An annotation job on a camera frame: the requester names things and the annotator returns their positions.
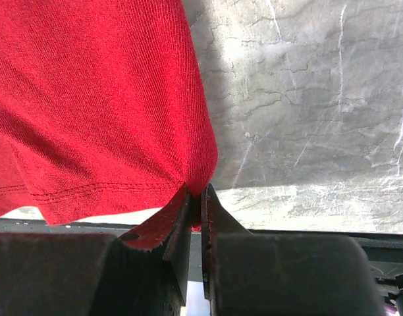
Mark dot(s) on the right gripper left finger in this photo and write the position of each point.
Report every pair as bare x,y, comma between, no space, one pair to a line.
142,272

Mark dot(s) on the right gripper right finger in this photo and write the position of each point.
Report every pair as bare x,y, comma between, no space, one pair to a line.
281,273

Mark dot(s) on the red t shirt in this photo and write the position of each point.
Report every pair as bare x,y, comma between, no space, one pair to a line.
102,108

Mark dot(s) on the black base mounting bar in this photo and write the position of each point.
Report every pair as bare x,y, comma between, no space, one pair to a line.
384,251

